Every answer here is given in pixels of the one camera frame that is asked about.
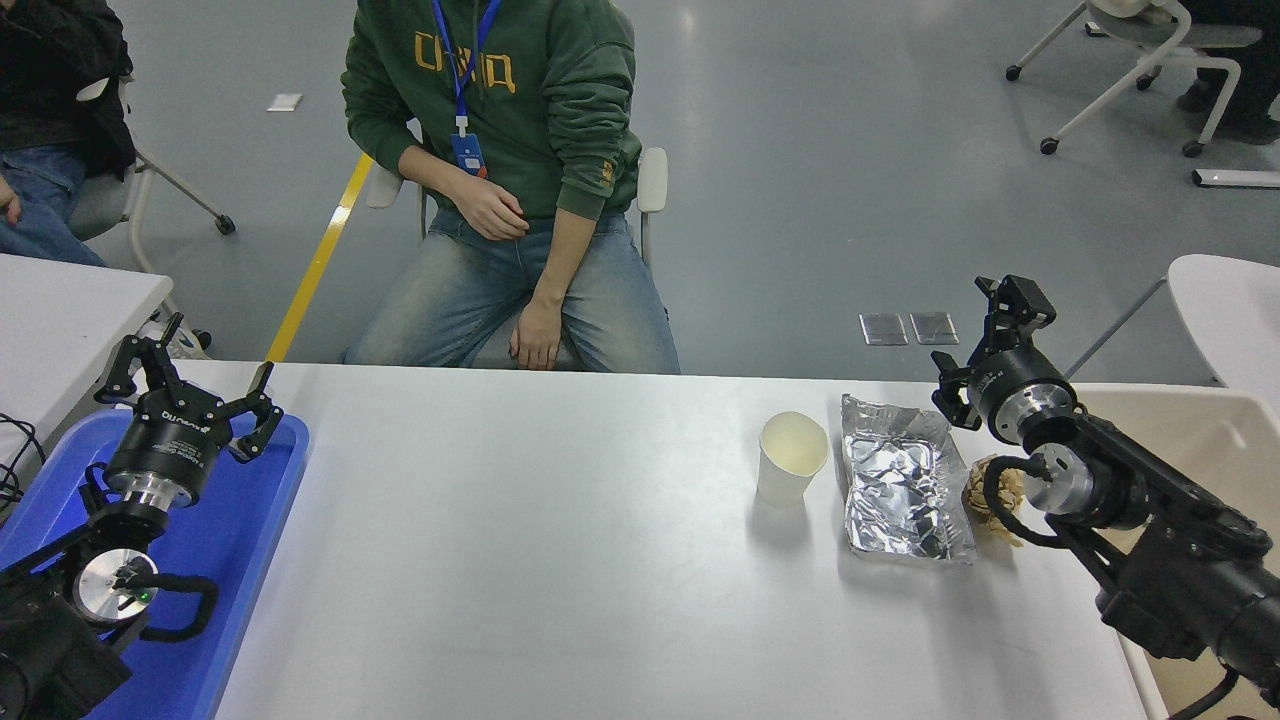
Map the large pale bin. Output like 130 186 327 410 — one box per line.
1075 383 1280 720

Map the white rounded table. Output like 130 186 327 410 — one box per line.
1062 253 1280 413

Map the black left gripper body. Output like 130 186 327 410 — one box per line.
105 396 234 499

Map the blue plastic tray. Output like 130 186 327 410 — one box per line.
0 408 311 720

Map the white metal floor bar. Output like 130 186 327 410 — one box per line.
1192 168 1280 190

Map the person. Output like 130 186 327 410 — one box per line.
0 0 137 268
340 0 683 375
1178 0 1280 146

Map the person's right hand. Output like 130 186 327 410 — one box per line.
455 178 531 243

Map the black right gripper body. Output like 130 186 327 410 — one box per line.
965 348 1061 431

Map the blue lanyard badge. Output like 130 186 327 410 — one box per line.
432 0 503 179

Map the person's left hand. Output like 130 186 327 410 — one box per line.
508 295 567 372

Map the white side table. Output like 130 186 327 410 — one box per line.
0 253 175 476

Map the white paper cup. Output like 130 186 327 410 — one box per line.
757 411 831 508

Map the tan paper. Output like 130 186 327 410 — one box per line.
962 453 1029 548

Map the foil tray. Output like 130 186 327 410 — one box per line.
840 393 977 566

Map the yellow floor tape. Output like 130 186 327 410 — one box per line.
265 152 374 363

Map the grey white office chair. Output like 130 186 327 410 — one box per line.
68 75 237 359
365 5 669 373
1005 0 1263 159

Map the thin black cable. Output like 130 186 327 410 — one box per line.
0 413 47 521

